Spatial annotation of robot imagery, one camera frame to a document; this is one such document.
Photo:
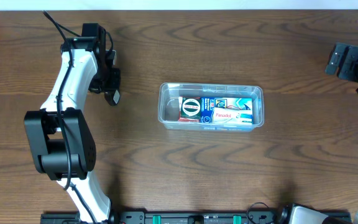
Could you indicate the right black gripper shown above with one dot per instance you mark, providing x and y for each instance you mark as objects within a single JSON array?
[{"x": 342, "y": 61}]

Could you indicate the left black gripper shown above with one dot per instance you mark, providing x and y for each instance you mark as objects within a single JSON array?
[{"x": 113, "y": 79}]

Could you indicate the dark medicine bottle white cap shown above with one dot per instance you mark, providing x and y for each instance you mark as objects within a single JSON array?
[{"x": 112, "y": 97}]

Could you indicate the red Panadol box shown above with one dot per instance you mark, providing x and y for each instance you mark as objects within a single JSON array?
[{"x": 179, "y": 109}]

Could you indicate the green round-logo box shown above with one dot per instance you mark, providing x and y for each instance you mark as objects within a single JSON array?
[{"x": 190, "y": 108}]

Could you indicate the blue KoolFever box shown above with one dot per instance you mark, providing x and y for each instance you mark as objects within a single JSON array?
[{"x": 210, "y": 103}]

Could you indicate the white Panadol box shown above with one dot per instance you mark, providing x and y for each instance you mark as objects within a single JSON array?
[{"x": 229, "y": 116}]

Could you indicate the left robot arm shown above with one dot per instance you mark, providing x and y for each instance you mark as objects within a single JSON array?
[{"x": 60, "y": 140}]

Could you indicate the clear plastic container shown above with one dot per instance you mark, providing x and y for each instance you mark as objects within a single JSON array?
[{"x": 179, "y": 105}]

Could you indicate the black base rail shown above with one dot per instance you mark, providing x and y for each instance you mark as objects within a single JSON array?
[{"x": 182, "y": 218}]

